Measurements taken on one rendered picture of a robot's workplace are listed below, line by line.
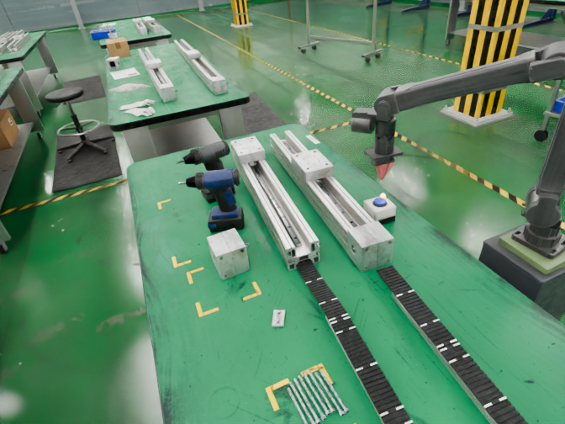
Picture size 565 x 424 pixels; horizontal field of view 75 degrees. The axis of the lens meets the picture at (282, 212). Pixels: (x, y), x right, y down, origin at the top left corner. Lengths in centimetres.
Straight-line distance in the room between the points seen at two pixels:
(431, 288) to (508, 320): 19
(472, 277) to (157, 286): 90
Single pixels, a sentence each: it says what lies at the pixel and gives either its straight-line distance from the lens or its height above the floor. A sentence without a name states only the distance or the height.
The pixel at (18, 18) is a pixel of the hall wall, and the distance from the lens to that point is 1595.
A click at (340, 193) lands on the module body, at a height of 86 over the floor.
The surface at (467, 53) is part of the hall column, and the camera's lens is 422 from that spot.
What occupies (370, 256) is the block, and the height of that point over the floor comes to 83.
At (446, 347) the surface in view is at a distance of 94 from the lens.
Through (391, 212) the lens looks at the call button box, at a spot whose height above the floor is 82.
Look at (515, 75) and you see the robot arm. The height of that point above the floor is 128.
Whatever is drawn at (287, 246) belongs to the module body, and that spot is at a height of 86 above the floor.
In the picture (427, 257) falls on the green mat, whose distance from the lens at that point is 118.
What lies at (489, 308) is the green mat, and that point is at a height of 78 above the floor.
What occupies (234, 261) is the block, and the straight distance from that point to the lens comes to 109.
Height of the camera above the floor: 156
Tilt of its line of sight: 35 degrees down
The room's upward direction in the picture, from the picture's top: 6 degrees counter-clockwise
